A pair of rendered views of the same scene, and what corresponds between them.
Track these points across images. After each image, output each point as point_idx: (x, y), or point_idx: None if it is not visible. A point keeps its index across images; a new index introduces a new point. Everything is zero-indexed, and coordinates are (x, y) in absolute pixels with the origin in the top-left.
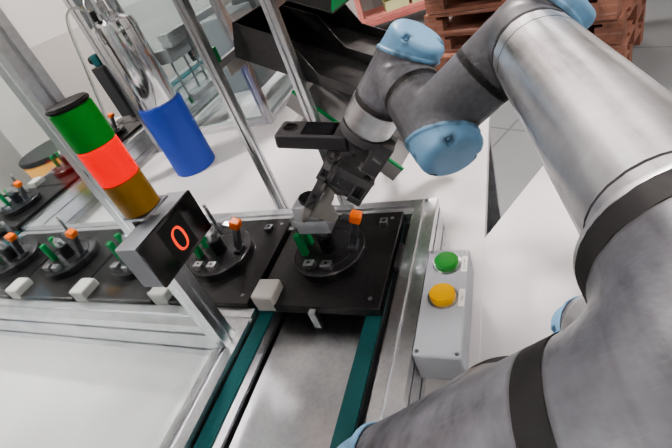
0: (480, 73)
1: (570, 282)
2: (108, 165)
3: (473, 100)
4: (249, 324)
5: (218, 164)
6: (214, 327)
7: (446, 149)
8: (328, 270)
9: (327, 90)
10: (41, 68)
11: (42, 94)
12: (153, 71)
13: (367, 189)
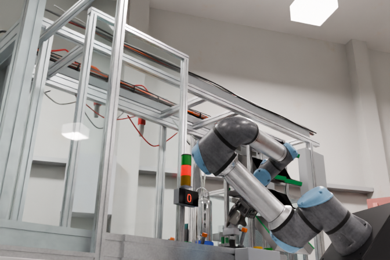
0: (270, 159)
1: None
2: (186, 169)
3: (267, 165)
4: None
5: None
6: (180, 240)
7: (257, 172)
8: (226, 245)
9: (266, 221)
10: (186, 148)
11: (183, 152)
12: (207, 224)
13: (248, 209)
